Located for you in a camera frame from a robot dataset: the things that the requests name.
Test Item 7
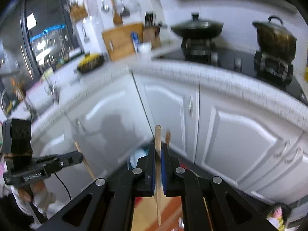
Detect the light wooden chopstick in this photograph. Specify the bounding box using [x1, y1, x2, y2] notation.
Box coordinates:
[155, 125, 161, 226]

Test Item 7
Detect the dark kitchen window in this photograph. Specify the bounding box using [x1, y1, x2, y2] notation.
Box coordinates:
[1, 0, 79, 104]

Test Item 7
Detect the gloved left hand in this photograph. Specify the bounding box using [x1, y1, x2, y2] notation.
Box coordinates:
[10, 181, 58, 218]

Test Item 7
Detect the red yellow orange checkered cloth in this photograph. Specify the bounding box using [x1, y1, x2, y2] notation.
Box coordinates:
[131, 196, 184, 230]

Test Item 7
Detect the chrome sink faucet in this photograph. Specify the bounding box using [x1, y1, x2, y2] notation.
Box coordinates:
[1, 85, 38, 122]

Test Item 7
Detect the white cabinet door right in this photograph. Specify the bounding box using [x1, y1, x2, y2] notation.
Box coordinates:
[195, 88, 303, 190]

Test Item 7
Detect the white cabinet door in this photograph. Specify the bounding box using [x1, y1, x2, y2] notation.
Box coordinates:
[33, 74, 152, 177]
[134, 74, 199, 162]
[195, 88, 303, 190]

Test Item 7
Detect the white cabinet door left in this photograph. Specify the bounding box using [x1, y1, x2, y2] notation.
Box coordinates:
[33, 74, 152, 177]

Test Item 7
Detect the dark brown wooden chopstick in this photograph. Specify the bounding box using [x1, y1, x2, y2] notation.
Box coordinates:
[165, 129, 171, 146]

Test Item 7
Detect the white cabinet door middle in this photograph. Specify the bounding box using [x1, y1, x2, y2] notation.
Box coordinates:
[134, 74, 199, 162]

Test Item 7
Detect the yellow black casserole pot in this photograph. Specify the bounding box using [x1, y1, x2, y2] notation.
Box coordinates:
[76, 54, 105, 74]

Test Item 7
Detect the black gas stove top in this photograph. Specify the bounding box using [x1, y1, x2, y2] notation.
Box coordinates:
[160, 39, 307, 105]

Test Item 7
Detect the wooden cutting board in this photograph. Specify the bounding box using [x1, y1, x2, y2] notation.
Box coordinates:
[102, 23, 144, 61]

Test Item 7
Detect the white small bowl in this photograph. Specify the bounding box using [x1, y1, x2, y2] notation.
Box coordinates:
[138, 41, 152, 54]

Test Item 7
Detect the blue white carton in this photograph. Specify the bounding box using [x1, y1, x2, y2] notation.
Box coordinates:
[131, 31, 139, 52]

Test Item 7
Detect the dark stock pot with lid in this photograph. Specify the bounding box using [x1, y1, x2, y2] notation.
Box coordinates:
[252, 15, 297, 63]

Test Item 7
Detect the wooden knife block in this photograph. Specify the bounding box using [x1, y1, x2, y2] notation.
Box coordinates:
[142, 12, 162, 49]

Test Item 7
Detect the black wok with lid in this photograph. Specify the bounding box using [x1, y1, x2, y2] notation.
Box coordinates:
[171, 13, 224, 40]

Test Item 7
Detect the silver cabinet handle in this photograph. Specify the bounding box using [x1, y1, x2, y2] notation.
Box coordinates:
[188, 96, 193, 117]

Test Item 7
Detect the wooden wall chopstick holder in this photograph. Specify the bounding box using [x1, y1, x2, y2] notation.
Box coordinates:
[64, 2, 88, 23]

